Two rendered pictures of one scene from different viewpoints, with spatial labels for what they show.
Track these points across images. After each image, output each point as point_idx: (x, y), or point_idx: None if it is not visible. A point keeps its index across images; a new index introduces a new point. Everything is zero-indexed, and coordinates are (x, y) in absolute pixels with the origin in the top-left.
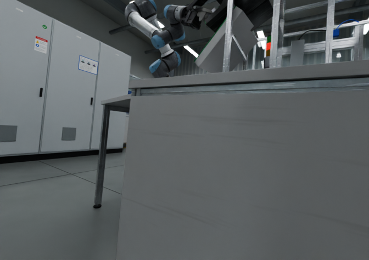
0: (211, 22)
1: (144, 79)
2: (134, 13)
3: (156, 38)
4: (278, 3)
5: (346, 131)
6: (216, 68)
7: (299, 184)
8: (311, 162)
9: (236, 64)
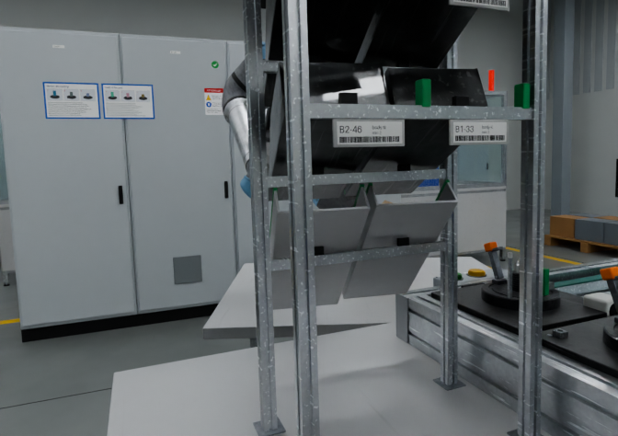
0: (278, 196)
1: (111, 392)
2: (232, 105)
3: (246, 185)
4: (294, 246)
5: None
6: (334, 294)
7: None
8: None
9: (419, 259)
